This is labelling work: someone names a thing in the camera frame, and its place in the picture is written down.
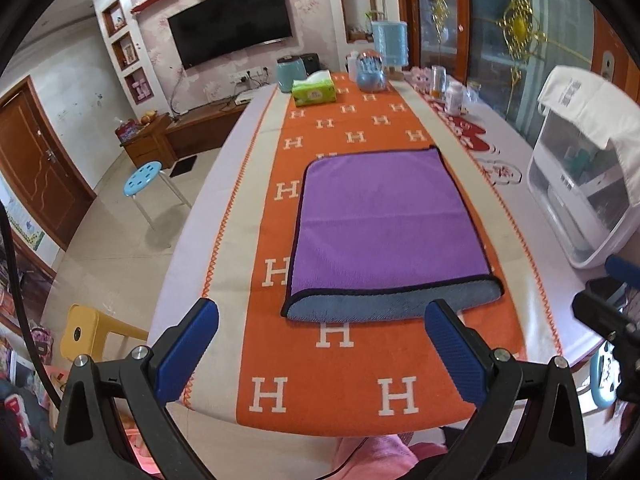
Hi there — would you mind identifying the purple grey microfiber towel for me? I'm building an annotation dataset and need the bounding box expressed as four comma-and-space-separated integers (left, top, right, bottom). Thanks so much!
281, 148, 504, 324

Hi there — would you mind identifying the light blue stool right side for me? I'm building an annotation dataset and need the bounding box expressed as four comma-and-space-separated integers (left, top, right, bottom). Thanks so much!
589, 341, 620, 408

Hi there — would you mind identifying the yellow plastic stool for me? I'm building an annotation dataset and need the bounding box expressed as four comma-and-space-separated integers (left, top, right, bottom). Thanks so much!
60, 304, 149, 362

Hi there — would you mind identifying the white appliance with clear lid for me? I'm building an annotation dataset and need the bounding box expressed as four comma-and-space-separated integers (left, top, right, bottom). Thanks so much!
526, 108, 639, 269

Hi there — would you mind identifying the white cloth cover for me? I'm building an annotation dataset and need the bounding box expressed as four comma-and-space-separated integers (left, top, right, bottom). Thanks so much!
537, 65, 640, 207

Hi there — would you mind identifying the white printed tablecloth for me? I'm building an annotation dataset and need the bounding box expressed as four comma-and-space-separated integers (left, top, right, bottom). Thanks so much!
146, 66, 606, 441

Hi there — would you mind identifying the blue round stool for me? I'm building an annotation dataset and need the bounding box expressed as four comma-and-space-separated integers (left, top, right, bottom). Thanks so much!
122, 160, 192, 230

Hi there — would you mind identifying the wooden TV cabinet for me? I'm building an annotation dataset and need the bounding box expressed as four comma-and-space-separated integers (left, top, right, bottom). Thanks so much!
120, 101, 247, 169

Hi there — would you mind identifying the small clear glass cup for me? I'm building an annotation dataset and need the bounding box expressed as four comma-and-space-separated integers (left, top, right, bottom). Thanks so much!
465, 80, 482, 104

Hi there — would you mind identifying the brown wooden door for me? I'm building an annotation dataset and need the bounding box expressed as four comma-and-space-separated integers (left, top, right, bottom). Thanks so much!
1, 77, 96, 249

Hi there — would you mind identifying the glass jar with lid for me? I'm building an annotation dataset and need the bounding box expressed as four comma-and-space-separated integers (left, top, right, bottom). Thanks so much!
430, 65, 447, 100

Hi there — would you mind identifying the pink pig figurine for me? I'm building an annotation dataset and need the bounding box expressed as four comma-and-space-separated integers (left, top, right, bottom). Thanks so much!
410, 67, 431, 93

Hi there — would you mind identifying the green tissue pack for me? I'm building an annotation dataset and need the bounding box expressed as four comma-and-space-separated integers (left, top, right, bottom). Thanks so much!
291, 70, 336, 107

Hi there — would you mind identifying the light blue table lamp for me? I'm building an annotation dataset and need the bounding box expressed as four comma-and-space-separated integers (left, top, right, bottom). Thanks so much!
371, 20, 409, 80

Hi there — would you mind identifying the black box appliance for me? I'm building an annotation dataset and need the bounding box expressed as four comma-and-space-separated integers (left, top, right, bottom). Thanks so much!
299, 53, 322, 75

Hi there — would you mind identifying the black wall television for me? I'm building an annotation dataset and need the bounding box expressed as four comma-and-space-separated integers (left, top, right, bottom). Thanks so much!
168, 0, 293, 70

